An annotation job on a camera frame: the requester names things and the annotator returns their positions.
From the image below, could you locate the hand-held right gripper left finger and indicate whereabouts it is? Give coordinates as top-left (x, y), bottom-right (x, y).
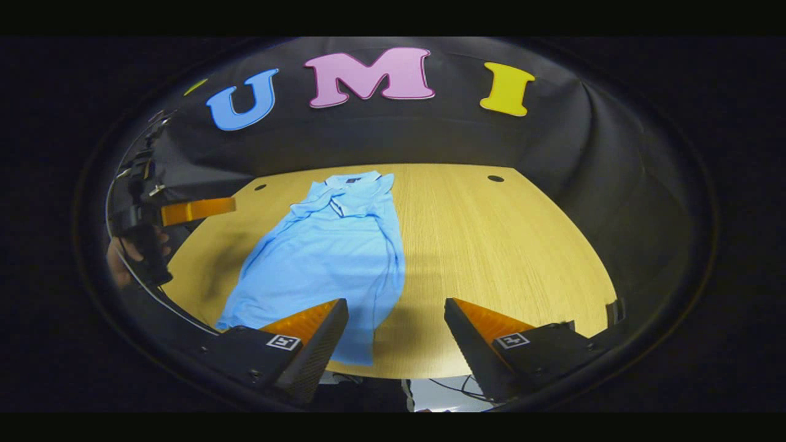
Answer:
top-left (184, 298), bottom-right (349, 406)

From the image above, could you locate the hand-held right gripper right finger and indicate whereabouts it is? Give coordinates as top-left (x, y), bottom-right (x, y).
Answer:
top-left (444, 298), bottom-right (621, 406)

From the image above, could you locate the light blue T-shirt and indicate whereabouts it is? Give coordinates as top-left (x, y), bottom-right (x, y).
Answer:
top-left (215, 171), bottom-right (406, 367)

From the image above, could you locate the black floor cable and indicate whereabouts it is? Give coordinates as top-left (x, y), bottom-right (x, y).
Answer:
top-left (429, 377), bottom-right (493, 404)

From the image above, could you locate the thin grey cable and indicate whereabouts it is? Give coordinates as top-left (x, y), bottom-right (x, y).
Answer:
top-left (117, 246), bottom-right (222, 336)

